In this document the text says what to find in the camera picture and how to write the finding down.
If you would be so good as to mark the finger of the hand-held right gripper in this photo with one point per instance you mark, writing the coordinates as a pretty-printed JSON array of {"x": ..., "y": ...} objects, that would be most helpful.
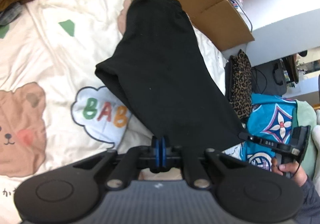
[{"x": 260, "y": 140}]

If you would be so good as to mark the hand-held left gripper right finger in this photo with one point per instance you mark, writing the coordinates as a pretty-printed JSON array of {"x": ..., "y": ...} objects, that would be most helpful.
[{"x": 163, "y": 150}]

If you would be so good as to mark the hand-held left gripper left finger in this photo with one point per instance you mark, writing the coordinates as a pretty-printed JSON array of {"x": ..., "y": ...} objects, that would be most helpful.
[{"x": 156, "y": 150}]

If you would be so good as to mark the black knit garment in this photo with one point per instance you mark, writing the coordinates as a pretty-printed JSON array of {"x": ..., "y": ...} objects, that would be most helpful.
[{"x": 162, "y": 63}]

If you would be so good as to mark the person's right forearm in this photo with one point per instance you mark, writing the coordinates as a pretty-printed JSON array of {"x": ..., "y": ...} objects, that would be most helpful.
[{"x": 311, "y": 201}]

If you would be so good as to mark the person's right hand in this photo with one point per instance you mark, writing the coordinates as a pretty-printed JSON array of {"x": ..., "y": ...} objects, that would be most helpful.
[{"x": 293, "y": 171}]

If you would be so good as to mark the turquoise printed garment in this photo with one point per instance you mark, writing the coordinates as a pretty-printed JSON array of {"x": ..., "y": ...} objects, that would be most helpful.
[{"x": 262, "y": 118}]

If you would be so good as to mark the light green cloth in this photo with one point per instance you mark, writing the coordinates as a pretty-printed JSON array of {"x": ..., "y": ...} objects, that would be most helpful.
[{"x": 306, "y": 116}]

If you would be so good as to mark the leopard print cloth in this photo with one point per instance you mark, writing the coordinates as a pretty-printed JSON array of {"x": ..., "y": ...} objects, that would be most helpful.
[{"x": 241, "y": 83}]

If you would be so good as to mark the black bag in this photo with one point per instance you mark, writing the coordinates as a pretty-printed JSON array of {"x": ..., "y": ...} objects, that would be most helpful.
[{"x": 278, "y": 76}]

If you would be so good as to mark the white bear-print bedsheet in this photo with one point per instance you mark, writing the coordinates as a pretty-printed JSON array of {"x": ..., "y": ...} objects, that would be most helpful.
[{"x": 62, "y": 58}]

